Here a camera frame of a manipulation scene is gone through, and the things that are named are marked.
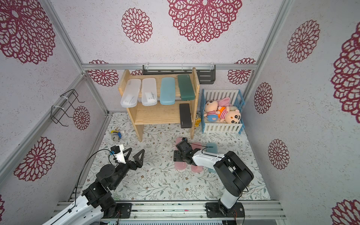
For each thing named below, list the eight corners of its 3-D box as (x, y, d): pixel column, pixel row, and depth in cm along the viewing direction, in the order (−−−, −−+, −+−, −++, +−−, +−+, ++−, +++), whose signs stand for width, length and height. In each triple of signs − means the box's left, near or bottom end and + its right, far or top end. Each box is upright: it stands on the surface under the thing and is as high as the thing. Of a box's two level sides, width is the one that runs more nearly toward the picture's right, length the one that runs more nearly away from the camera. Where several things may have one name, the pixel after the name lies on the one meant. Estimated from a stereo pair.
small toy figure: (110, 141, 104) (108, 138, 100) (113, 133, 109) (111, 130, 105) (119, 141, 104) (117, 138, 100) (122, 133, 109) (120, 130, 105)
